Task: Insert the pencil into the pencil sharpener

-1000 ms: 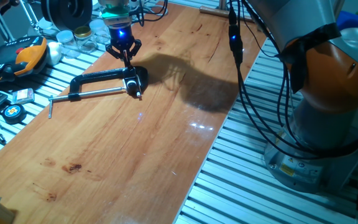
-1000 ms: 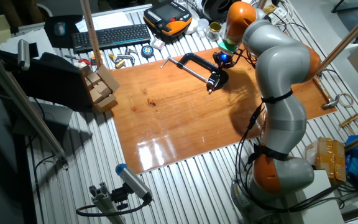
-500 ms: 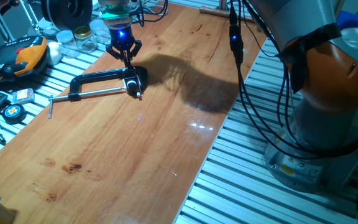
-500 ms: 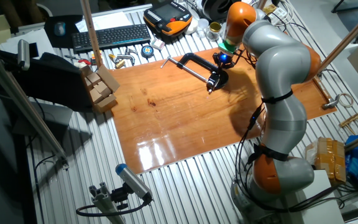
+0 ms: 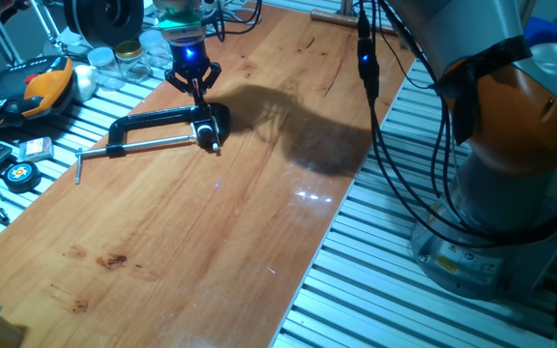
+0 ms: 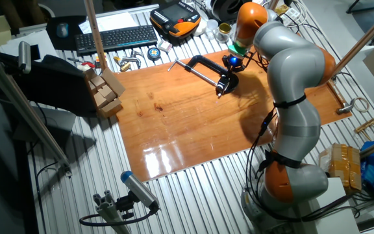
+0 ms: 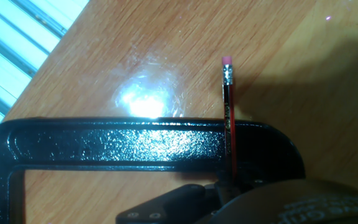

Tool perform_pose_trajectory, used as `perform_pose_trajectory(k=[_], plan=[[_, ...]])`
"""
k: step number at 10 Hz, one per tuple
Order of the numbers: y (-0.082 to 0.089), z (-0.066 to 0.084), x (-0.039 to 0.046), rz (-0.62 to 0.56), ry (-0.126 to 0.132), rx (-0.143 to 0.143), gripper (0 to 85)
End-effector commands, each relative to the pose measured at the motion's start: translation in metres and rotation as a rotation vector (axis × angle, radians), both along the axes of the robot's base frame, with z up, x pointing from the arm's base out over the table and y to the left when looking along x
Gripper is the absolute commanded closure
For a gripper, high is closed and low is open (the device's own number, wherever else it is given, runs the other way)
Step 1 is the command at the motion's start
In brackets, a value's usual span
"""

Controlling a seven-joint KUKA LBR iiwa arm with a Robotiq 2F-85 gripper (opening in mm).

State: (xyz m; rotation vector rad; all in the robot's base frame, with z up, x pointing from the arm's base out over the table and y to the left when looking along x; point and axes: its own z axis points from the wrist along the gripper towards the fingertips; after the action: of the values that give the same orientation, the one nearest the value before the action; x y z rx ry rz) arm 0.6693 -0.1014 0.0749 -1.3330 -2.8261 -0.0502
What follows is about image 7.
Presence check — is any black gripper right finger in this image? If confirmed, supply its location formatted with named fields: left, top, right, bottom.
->
left=234, top=177, right=265, bottom=192

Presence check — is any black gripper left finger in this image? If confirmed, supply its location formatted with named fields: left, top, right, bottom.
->
left=213, top=180, right=230, bottom=205

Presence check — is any red black striped pencil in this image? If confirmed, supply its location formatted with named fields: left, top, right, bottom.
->
left=221, top=55, right=239, bottom=188

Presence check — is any black metal C-clamp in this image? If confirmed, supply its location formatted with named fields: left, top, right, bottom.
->
left=0, top=116, right=307, bottom=224

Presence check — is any varnished wooden board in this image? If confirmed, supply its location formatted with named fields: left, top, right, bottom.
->
left=0, top=0, right=358, bottom=224

